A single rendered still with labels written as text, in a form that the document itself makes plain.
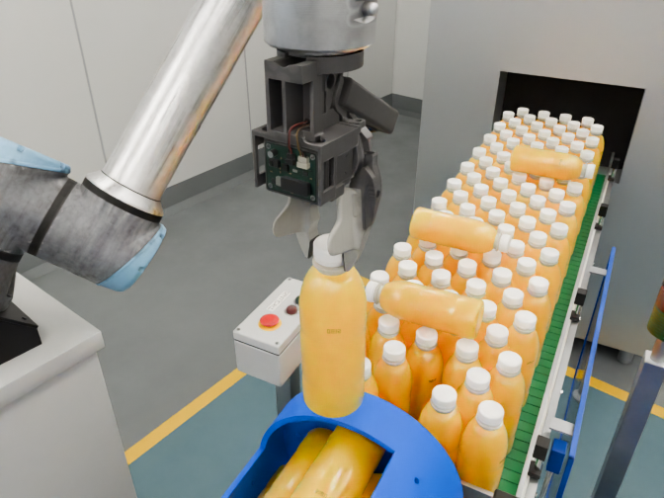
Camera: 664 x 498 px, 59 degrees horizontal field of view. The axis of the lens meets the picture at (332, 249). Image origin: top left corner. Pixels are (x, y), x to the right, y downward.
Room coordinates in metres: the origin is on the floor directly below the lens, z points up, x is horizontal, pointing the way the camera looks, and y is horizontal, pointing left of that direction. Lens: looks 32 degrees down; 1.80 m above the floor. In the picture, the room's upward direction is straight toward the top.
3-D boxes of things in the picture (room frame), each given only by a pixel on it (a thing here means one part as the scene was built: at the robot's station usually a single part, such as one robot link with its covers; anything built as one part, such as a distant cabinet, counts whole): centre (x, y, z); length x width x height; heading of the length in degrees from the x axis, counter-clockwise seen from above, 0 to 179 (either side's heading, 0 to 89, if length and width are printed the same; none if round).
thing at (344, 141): (0.48, 0.01, 1.63); 0.09 x 0.08 x 0.12; 147
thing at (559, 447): (1.04, -0.58, 0.70); 0.80 x 0.05 x 0.50; 153
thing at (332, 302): (0.50, 0.00, 1.38); 0.07 x 0.07 x 0.19
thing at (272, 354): (0.90, 0.09, 1.05); 0.20 x 0.10 x 0.10; 153
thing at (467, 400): (0.71, -0.24, 1.00); 0.07 x 0.07 x 0.19
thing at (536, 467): (0.69, -0.37, 0.94); 0.03 x 0.02 x 0.08; 153
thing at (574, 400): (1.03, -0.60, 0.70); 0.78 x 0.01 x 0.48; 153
